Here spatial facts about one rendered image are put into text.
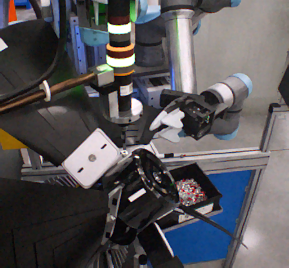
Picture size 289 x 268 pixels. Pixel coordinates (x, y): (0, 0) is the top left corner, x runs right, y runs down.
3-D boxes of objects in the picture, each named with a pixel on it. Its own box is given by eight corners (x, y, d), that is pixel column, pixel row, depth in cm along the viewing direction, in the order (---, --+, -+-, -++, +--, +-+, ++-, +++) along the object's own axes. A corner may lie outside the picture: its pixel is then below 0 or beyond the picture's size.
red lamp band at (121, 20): (117, 26, 45) (116, 18, 44) (103, 21, 47) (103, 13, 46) (135, 22, 47) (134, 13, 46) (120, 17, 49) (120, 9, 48)
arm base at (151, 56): (127, 55, 142) (126, 35, 136) (158, 51, 146) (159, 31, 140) (137, 69, 130) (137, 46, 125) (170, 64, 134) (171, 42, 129)
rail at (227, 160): (26, 187, 110) (20, 171, 105) (28, 180, 113) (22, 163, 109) (266, 168, 118) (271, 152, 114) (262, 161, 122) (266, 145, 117)
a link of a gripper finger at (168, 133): (164, 146, 68) (191, 127, 73) (145, 132, 71) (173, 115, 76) (163, 156, 70) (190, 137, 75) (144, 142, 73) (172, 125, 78)
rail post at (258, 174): (223, 273, 163) (256, 169, 118) (221, 267, 166) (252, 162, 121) (230, 272, 163) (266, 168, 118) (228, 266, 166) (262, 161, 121)
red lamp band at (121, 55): (117, 61, 47) (117, 53, 46) (101, 53, 50) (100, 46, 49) (139, 53, 49) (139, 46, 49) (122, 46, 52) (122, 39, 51)
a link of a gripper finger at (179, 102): (168, 107, 70) (193, 96, 75) (163, 104, 71) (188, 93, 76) (165, 124, 73) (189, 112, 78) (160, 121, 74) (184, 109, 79)
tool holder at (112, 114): (109, 133, 51) (105, 79, 45) (86, 115, 55) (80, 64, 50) (151, 113, 56) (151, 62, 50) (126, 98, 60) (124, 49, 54)
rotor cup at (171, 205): (84, 245, 47) (149, 204, 43) (68, 169, 56) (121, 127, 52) (139, 252, 57) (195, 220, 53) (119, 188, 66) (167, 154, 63)
